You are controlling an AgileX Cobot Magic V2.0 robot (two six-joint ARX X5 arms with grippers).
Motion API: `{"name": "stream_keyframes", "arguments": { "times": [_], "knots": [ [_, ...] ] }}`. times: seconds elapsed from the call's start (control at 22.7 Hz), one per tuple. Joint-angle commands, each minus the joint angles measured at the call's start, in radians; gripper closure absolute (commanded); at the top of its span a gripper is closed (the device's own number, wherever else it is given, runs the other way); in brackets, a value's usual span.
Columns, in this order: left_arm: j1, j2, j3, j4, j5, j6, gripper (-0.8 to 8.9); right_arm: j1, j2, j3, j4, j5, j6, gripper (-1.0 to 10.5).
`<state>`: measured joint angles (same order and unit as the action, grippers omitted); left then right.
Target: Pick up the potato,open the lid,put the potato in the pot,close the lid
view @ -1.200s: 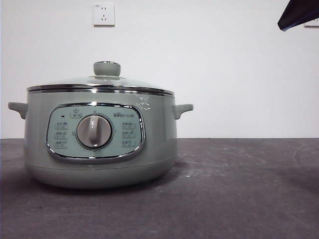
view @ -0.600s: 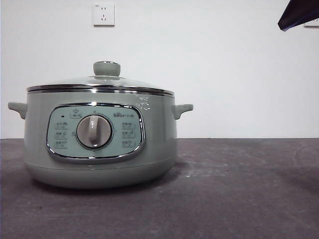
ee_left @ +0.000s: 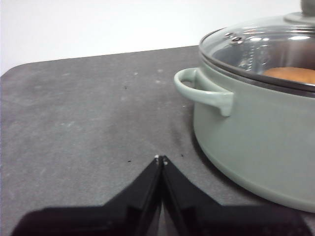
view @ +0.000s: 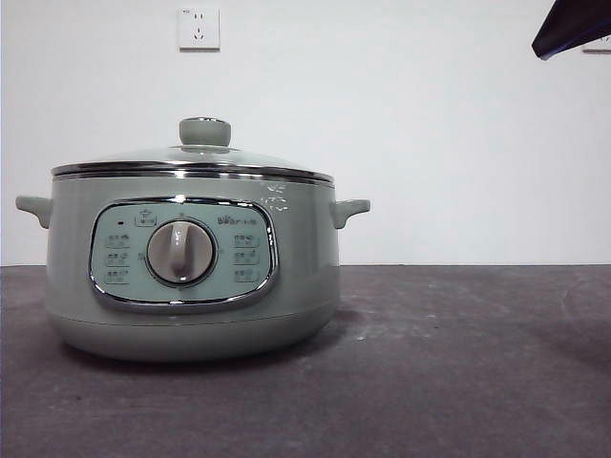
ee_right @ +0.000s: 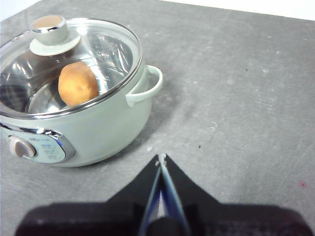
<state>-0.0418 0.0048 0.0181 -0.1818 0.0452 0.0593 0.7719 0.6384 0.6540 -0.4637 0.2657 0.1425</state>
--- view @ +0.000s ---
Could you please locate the pale green electric pot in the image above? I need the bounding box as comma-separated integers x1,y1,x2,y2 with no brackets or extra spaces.
13,174,371,360

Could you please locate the glass lid with green knob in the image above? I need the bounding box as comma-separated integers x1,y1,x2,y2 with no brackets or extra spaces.
51,115,334,185

